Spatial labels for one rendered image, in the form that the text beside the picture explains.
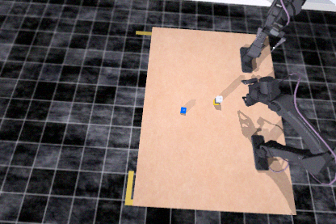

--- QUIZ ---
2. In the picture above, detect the white block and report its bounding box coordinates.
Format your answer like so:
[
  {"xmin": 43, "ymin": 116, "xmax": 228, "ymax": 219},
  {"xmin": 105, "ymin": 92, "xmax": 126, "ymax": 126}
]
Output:
[{"xmin": 216, "ymin": 96, "xmax": 223, "ymax": 103}]

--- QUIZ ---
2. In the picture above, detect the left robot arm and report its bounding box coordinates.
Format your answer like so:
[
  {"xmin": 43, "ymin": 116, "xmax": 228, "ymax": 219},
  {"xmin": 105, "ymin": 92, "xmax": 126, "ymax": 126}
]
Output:
[{"xmin": 252, "ymin": 76, "xmax": 336, "ymax": 175}]

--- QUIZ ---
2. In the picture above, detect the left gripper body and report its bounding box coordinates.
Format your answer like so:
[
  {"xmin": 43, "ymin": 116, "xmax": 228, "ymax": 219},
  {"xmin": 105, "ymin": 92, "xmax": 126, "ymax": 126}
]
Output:
[{"xmin": 246, "ymin": 78, "xmax": 261, "ymax": 107}]

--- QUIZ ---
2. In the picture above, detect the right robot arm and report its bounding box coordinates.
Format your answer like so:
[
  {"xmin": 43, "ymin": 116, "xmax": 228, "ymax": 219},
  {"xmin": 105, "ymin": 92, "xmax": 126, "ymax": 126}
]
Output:
[{"xmin": 240, "ymin": 0, "xmax": 306, "ymax": 72}]

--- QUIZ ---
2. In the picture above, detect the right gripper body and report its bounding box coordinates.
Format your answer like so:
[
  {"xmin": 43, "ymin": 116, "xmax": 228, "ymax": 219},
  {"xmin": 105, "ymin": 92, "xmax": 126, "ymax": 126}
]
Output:
[{"xmin": 262, "ymin": 16, "xmax": 287, "ymax": 40}]

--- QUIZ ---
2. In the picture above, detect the blue block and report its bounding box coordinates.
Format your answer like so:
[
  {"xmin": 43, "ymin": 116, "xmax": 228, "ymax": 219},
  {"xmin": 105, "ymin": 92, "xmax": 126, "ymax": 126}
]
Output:
[{"xmin": 180, "ymin": 107, "xmax": 187, "ymax": 114}]

